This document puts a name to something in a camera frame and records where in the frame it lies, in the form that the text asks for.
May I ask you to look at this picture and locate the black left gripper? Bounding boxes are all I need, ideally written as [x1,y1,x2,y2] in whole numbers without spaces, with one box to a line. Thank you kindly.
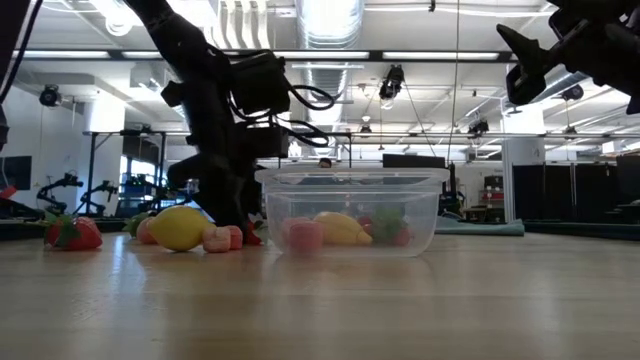
[162,64,259,231]

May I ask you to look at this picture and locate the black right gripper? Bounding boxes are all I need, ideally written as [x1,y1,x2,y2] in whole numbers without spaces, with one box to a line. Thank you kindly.
[496,22,640,106]

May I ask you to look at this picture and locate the pink toy raspberry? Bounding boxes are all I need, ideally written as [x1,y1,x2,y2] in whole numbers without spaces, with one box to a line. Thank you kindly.
[202,225,233,254]
[280,216,312,241]
[224,224,245,251]
[287,220,325,255]

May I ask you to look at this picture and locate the small red fruit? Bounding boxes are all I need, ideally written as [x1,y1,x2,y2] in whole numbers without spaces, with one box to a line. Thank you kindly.
[243,219,264,247]

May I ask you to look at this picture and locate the yellow toy lemon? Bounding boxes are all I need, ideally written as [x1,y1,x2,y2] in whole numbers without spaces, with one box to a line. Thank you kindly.
[147,205,217,253]

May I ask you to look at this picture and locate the pink toy peach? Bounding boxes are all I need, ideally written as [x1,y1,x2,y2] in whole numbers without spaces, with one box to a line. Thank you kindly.
[136,215,159,246]

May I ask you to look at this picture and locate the yellow toy banana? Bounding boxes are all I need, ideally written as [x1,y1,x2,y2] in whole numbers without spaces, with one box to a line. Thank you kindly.
[313,211,374,246]

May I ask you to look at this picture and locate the red strawberry with green leaves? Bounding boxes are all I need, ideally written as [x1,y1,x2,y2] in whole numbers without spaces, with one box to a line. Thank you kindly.
[372,207,414,247]
[43,213,104,252]

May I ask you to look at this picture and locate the clear plastic tupperware container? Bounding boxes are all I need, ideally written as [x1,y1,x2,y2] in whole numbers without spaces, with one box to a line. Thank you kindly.
[254,167,451,259]

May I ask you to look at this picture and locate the white building column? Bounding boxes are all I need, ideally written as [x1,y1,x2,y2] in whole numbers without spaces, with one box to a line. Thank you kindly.
[502,107,546,224]

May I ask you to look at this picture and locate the fluorescent ceiling light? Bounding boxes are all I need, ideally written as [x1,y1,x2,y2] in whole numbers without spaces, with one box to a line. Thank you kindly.
[272,49,371,60]
[12,49,111,60]
[122,49,169,60]
[382,50,501,61]

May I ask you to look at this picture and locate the small strawberry with green leaves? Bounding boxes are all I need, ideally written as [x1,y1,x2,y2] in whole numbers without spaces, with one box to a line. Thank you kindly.
[123,211,151,239]

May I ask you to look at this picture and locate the black partition panels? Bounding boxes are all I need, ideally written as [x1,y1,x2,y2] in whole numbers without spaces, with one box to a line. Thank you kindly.
[512,162,619,224]

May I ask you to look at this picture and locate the black left wrist motor box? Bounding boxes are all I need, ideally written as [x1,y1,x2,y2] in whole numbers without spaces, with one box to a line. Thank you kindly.
[230,49,292,117]

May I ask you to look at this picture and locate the black desk monitor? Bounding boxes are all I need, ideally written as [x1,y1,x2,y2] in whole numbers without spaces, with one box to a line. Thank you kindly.
[382,153,446,170]

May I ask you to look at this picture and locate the teal cloth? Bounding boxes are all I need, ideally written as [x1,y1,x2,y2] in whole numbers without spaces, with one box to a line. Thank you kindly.
[434,217,525,237]

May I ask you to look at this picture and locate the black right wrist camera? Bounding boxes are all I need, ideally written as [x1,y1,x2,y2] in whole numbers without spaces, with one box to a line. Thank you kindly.
[548,7,589,49]

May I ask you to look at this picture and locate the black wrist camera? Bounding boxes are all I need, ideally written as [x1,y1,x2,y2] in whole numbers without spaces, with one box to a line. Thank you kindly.
[238,123,291,160]
[548,7,589,49]

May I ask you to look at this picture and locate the thin hanging ceiling cable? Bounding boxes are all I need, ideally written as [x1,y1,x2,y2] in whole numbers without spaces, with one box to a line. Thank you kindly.
[451,0,461,151]

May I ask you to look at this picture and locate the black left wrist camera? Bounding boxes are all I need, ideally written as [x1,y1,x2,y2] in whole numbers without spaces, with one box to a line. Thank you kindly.
[238,123,291,160]

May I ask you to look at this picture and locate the black ceiling-hung camera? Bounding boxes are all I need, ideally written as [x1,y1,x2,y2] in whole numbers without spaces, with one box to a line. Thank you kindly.
[378,64,405,101]

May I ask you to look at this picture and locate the black metal frame stand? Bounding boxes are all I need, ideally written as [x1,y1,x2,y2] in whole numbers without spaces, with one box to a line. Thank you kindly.
[82,130,169,217]

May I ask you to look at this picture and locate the black table edge rail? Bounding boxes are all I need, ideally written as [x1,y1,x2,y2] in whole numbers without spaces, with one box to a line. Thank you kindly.
[0,217,640,242]

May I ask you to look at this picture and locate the silver ceiling air duct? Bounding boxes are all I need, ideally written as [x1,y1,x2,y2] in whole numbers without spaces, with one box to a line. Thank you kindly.
[294,0,366,126]

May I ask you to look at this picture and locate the dark wall monitor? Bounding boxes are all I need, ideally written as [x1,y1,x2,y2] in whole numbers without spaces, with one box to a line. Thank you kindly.
[0,155,33,191]

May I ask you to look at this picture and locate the black rig post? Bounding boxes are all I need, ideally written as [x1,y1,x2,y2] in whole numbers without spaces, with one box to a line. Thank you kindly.
[0,0,45,151]

